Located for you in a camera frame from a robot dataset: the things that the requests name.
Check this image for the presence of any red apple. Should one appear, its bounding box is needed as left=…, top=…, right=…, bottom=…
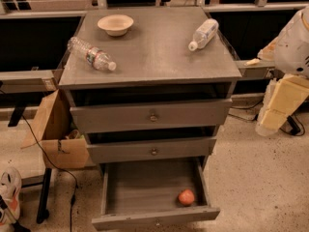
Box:
left=178, top=189, right=195, bottom=206

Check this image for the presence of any white orange sneaker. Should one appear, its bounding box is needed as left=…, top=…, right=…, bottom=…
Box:
left=0, top=167, right=22, bottom=219

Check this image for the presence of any grey middle drawer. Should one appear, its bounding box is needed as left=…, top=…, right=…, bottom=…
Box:
left=88, top=137, right=216, bottom=163

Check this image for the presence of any black table leg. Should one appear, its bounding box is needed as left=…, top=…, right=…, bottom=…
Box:
left=287, top=116, right=301, bottom=135
left=37, top=168, right=52, bottom=224

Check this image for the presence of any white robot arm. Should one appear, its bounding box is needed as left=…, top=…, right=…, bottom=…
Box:
left=256, top=7, right=309, bottom=136

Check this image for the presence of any black right table leg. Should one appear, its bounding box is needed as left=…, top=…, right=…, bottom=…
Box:
left=287, top=116, right=301, bottom=135

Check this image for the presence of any black floor cable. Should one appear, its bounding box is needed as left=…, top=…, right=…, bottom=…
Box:
left=20, top=114, right=79, bottom=232

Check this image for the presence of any grey wooden drawer cabinet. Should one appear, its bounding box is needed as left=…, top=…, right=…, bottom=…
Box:
left=58, top=6, right=243, bottom=166

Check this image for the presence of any clear bottle white label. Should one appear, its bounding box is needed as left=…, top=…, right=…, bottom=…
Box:
left=188, top=18, right=219, bottom=51

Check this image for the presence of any black power adapter cable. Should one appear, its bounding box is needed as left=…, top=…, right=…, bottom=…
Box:
left=229, top=99, right=265, bottom=123

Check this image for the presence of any brown cardboard box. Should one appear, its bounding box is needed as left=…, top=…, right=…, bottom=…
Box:
left=21, top=90, right=89, bottom=169

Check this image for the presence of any clear bottle red label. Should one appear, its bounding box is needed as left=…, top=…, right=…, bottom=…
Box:
left=68, top=37, right=117, bottom=72

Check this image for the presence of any small cream foam piece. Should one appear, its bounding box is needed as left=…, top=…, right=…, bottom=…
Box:
left=245, top=58, right=260, bottom=66

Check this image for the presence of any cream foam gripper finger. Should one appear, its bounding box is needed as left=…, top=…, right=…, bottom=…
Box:
left=255, top=74, right=309, bottom=136

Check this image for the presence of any beige ceramic bowl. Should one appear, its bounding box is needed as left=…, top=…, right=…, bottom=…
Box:
left=98, top=14, right=134, bottom=37

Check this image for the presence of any grey top drawer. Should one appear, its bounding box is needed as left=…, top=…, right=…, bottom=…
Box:
left=70, top=99, right=232, bottom=133

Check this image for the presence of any grey open bottom drawer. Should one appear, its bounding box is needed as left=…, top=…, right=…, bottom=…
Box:
left=92, top=158, right=220, bottom=231

